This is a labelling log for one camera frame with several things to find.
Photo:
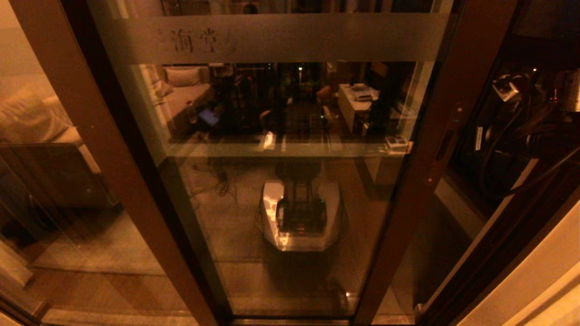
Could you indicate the brown framed fixed glass panel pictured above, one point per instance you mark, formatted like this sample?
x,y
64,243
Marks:
x,y
104,122

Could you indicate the dark brown door jamb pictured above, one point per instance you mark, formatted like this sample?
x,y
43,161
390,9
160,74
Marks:
x,y
521,235

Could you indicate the dark metal floor track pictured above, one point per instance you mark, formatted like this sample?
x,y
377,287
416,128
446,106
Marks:
x,y
272,323

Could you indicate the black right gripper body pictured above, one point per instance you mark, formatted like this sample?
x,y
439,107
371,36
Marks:
x,y
498,136

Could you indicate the brown framed sliding glass door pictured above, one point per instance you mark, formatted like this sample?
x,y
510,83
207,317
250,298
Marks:
x,y
317,38

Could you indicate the dark front-load washing machine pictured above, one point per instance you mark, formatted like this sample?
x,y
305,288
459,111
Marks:
x,y
59,181

